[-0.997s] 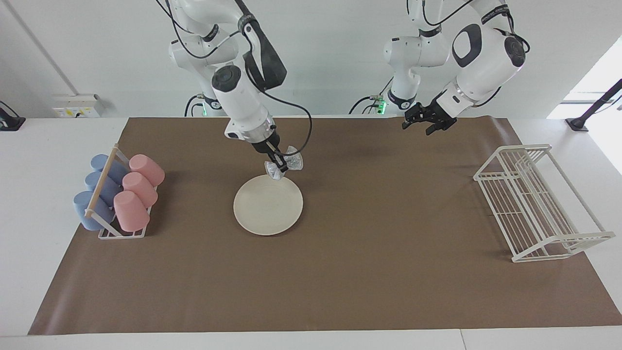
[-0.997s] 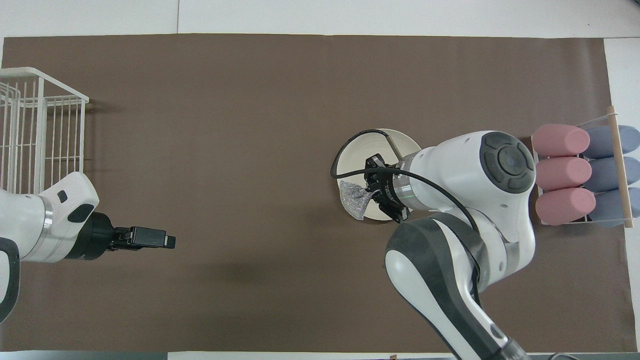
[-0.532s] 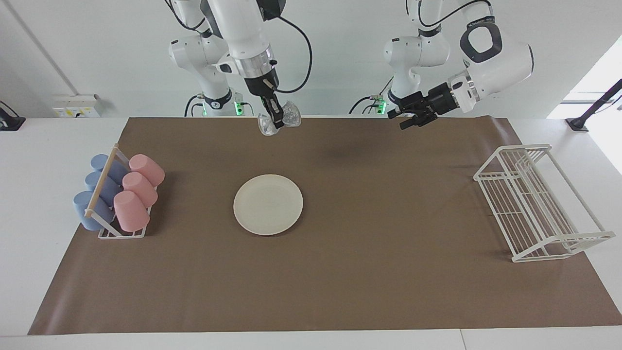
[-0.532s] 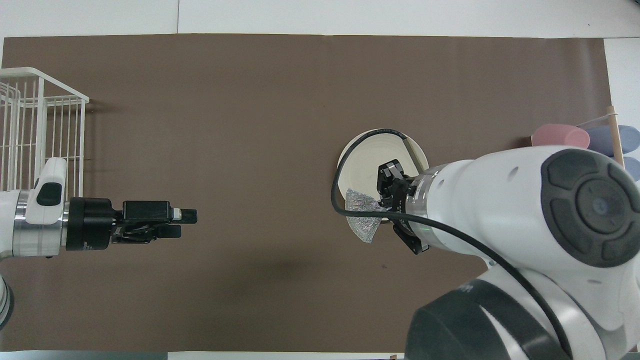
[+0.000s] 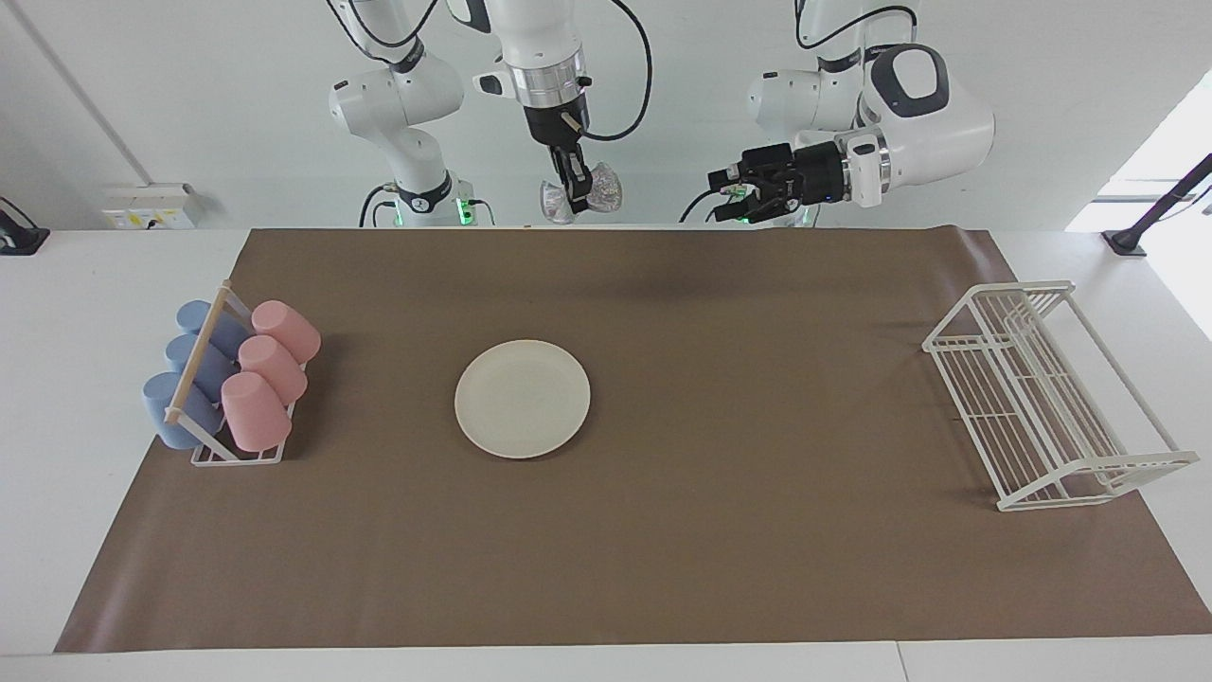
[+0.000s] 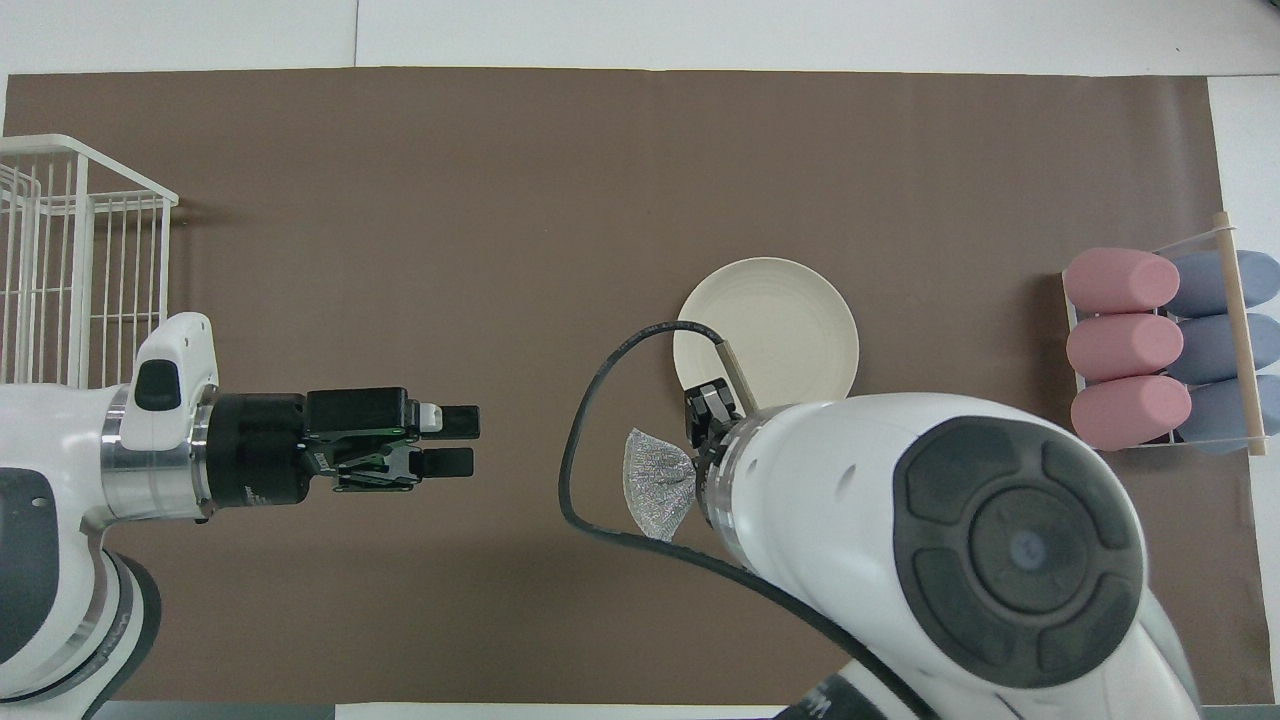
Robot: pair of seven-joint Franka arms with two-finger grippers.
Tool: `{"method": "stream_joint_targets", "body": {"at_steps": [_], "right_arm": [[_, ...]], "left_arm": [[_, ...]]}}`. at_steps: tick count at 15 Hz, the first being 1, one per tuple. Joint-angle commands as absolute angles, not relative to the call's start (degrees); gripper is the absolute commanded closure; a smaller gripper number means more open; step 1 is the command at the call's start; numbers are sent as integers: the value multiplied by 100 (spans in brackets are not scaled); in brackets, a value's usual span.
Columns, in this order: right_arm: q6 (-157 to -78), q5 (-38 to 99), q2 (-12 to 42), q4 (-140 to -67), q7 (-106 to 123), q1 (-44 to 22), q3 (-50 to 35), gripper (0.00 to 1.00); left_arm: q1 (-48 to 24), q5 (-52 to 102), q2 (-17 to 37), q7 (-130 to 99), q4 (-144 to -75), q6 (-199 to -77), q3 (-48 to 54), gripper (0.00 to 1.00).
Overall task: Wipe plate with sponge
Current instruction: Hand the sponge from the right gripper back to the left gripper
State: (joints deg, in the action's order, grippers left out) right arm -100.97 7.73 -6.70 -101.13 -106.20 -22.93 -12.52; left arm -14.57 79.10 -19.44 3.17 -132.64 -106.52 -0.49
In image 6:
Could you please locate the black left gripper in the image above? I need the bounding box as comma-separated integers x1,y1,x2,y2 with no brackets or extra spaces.
195,387,481,511

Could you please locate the cream round plate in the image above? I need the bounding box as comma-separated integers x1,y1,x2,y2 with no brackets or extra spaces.
672,257,859,413

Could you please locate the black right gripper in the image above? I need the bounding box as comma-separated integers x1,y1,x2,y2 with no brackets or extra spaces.
684,378,746,473

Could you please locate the brown table mat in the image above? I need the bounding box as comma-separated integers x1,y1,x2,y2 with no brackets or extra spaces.
0,67,1266,706

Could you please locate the cup rack with wooden bar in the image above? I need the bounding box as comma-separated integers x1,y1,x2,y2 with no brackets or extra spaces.
1060,210,1273,459

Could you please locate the blue plastic cup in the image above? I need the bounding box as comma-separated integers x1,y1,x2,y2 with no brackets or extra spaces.
1170,313,1280,385
1165,250,1280,319
1165,375,1280,456

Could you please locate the white wire dish rack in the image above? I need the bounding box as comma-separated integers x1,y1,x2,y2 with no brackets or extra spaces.
0,134,179,386

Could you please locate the pink plastic cup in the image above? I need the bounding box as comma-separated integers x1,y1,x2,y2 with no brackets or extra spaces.
1063,248,1181,314
1070,375,1193,452
1065,313,1185,382

